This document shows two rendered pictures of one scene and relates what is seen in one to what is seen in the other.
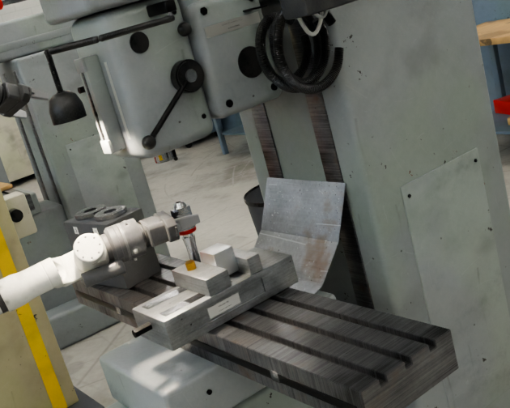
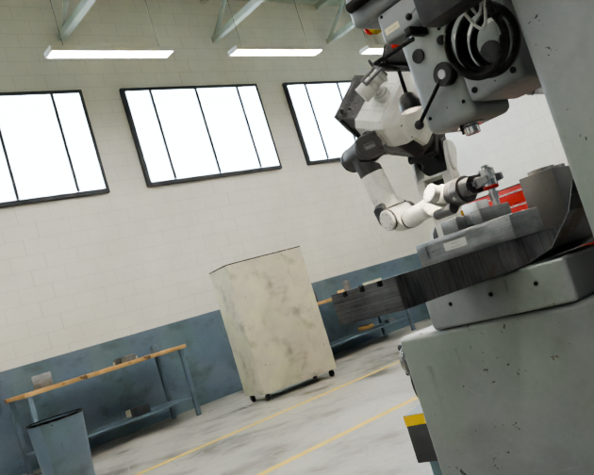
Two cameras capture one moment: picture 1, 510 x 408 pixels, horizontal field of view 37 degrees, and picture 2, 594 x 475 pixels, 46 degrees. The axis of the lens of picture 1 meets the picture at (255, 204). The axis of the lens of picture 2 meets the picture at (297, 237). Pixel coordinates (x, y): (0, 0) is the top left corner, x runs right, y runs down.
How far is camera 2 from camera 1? 2.15 m
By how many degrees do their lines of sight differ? 84
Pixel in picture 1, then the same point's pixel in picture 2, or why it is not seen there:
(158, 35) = (430, 47)
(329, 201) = not seen: hidden behind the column
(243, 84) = not seen: hidden behind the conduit
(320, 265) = (564, 230)
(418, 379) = (371, 303)
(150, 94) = (426, 90)
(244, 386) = (477, 310)
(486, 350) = not seen: outside the picture
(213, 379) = (453, 296)
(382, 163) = (582, 135)
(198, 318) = (437, 249)
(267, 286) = (486, 236)
